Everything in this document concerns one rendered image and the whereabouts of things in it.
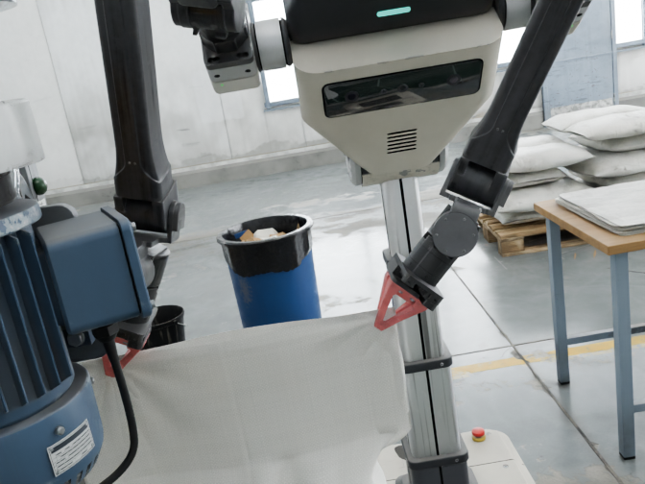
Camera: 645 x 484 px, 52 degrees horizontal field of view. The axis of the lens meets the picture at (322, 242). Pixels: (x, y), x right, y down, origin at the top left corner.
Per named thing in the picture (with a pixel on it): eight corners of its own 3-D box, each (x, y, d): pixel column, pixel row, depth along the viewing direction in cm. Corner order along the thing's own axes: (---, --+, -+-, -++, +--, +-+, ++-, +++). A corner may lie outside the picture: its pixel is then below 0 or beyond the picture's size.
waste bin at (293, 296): (330, 321, 368) (311, 207, 350) (337, 361, 318) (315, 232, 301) (245, 335, 367) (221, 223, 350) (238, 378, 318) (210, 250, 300)
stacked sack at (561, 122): (633, 116, 479) (632, 99, 476) (662, 123, 438) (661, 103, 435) (541, 131, 482) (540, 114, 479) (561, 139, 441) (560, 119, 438)
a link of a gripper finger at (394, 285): (360, 322, 93) (400, 269, 91) (355, 303, 100) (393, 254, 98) (398, 347, 94) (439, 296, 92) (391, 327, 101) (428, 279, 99)
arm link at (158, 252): (178, 243, 93) (139, 229, 93) (161, 254, 86) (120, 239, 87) (163, 286, 95) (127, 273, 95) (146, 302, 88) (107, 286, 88)
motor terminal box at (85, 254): (140, 311, 68) (113, 202, 65) (166, 340, 60) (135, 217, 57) (57, 337, 65) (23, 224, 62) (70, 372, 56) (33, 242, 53)
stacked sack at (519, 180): (533, 168, 483) (531, 150, 479) (569, 184, 419) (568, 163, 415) (474, 178, 482) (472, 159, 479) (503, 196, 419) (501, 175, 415)
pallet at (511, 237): (631, 200, 497) (631, 182, 493) (692, 228, 418) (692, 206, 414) (472, 225, 501) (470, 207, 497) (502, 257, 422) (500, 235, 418)
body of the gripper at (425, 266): (398, 283, 89) (433, 239, 87) (388, 260, 99) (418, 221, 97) (436, 309, 90) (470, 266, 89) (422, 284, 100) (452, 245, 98)
